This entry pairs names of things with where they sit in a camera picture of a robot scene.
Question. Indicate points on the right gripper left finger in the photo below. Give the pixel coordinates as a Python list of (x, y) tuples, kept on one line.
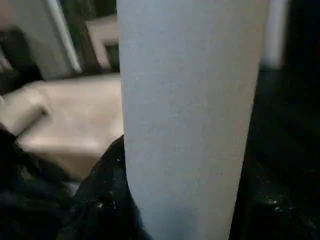
[(105, 205)]

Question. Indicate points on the white plastic table top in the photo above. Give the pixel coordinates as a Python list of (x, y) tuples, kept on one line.
[(75, 120)]

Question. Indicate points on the black work mat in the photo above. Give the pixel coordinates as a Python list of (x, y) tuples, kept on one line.
[(287, 120)]

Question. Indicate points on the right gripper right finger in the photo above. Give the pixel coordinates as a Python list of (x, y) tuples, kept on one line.
[(275, 215)]

